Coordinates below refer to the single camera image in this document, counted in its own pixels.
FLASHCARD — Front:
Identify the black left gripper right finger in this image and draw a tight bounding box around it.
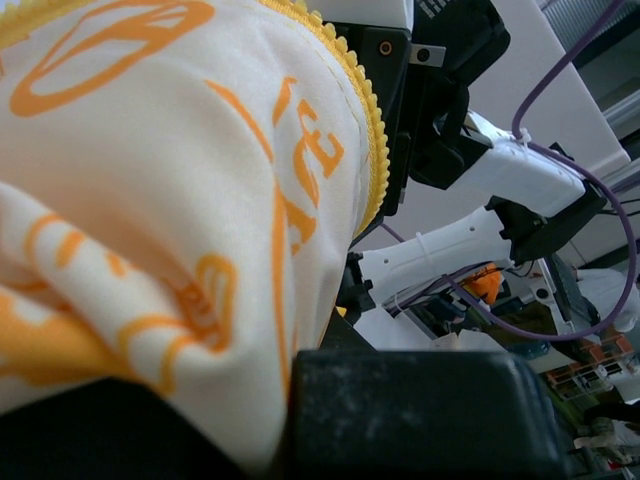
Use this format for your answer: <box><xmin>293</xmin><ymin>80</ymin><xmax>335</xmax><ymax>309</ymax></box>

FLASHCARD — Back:
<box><xmin>287</xmin><ymin>350</ymin><xmax>568</xmax><ymax>479</ymax></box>

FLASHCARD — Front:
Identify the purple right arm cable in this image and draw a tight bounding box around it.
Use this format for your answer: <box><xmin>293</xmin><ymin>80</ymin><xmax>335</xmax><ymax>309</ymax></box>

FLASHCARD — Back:
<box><xmin>379</xmin><ymin>0</ymin><xmax>639</xmax><ymax>344</ymax></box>

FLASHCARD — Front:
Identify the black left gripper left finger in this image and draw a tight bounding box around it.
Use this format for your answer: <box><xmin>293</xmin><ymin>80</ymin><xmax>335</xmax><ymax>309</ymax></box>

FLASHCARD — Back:
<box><xmin>1</xmin><ymin>380</ymin><xmax>245</xmax><ymax>479</ymax></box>

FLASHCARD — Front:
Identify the orange patterned yellow-lined jacket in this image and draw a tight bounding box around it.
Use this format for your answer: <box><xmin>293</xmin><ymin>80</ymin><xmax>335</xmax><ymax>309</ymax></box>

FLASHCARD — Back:
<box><xmin>1</xmin><ymin>1</ymin><xmax>389</xmax><ymax>475</ymax></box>

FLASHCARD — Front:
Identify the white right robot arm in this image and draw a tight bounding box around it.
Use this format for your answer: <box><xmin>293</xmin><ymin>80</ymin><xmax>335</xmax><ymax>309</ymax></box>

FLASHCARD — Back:
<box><xmin>328</xmin><ymin>1</ymin><xmax>605</xmax><ymax>313</ymax></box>

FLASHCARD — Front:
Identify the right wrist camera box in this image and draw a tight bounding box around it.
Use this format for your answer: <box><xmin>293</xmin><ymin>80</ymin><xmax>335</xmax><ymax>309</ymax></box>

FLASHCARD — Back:
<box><xmin>409</xmin><ymin>44</ymin><xmax>447</xmax><ymax>68</ymax></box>

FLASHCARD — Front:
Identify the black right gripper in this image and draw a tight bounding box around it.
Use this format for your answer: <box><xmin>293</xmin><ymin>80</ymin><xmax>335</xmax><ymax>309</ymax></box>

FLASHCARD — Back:
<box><xmin>322</xmin><ymin>19</ymin><xmax>471</xmax><ymax>246</ymax></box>

